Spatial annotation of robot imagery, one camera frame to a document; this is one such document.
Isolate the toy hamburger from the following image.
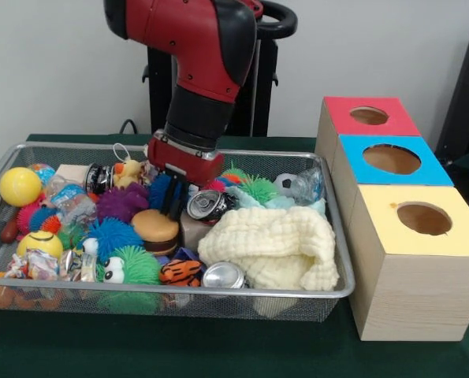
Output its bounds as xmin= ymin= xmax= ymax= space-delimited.
xmin=130 ymin=208 xmax=180 ymax=258

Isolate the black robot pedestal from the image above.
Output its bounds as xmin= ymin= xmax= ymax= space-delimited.
xmin=141 ymin=0 xmax=298 ymax=138

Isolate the wooden box with three holes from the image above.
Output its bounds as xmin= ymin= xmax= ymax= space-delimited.
xmin=315 ymin=95 xmax=469 ymax=342

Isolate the green fuzzy toy with eyes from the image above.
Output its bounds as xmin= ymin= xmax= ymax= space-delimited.
xmin=95 ymin=246 xmax=163 ymax=285

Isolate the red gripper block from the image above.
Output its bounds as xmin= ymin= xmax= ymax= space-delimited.
xmin=146 ymin=132 xmax=225 ymax=221

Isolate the orange striped tiger plush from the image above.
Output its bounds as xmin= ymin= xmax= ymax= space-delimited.
xmin=158 ymin=258 xmax=203 ymax=287

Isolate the cream waffle cloth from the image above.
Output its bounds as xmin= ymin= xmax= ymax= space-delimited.
xmin=197 ymin=206 xmax=340 ymax=291

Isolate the small black white soccer ball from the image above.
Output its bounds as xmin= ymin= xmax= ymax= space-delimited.
xmin=273 ymin=172 xmax=300 ymax=197

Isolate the plain yellow ball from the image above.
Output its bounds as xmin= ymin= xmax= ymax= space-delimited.
xmin=0 ymin=166 xmax=43 ymax=207

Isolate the black crushed soda can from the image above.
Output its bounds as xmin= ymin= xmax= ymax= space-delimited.
xmin=186 ymin=189 xmax=235 ymax=224

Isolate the silver crushed can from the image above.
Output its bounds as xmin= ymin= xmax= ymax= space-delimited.
xmin=201 ymin=261 xmax=247 ymax=288

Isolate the blue fuzzy toy with eyes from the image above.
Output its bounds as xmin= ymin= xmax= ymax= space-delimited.
xmin=80 ymin=217 xmax=143 ymax=261

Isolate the shallow clear mesh bin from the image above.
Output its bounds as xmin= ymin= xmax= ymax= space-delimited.
xmin=0 ymin=141 xmax=356 ymax=323

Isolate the yellow smiley face ball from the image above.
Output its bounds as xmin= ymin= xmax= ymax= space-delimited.
xmin=16 ymin=230 xmax=65 ymax=260

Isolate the purple spiky ball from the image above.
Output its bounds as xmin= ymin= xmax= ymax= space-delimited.
xmin=95 ymin=183 xmax=151 ymax=224

